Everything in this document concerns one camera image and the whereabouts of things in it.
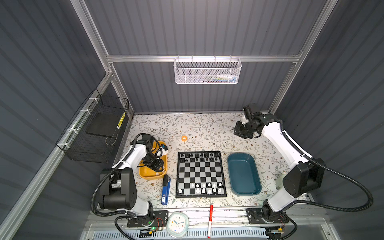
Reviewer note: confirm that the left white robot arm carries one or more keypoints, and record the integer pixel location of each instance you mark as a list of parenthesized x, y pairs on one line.
[(116, 194)]

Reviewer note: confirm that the white wire basket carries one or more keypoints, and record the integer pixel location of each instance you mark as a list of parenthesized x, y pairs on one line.
[(213, 71)]

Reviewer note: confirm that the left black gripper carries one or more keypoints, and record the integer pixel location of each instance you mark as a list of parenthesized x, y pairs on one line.
[(158, 164)]

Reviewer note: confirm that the teal plastic tray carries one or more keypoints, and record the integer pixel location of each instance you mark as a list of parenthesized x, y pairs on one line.
[(243, 174)]

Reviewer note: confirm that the red white marker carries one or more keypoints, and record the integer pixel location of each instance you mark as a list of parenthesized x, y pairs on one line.
[(209, 234)]

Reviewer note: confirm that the small white clock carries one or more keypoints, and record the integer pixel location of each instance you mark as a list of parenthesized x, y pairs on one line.
[(177, 224)]

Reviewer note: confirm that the blue stapler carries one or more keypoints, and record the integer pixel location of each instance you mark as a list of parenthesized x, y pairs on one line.
[(166, 190)]

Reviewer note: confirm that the black white chessboard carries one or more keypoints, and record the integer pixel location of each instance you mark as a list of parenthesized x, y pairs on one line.
[(200, 175)]

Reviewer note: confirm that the pale green cup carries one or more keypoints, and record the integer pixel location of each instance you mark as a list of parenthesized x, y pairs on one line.
[(279, 182)]

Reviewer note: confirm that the yellow plastic tray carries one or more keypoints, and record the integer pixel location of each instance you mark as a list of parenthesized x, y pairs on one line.
[(148, 174)]

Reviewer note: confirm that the black wire basket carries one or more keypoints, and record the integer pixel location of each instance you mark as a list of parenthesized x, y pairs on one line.
[(97, 133)]

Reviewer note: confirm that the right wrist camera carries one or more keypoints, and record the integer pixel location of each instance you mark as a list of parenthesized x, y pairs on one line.
[(250, 113)]

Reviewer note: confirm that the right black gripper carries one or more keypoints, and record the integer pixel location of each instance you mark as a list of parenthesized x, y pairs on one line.
[(236, 131)]

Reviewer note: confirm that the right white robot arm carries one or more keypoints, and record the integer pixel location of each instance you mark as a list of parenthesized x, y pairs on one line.
[(306, 173)]

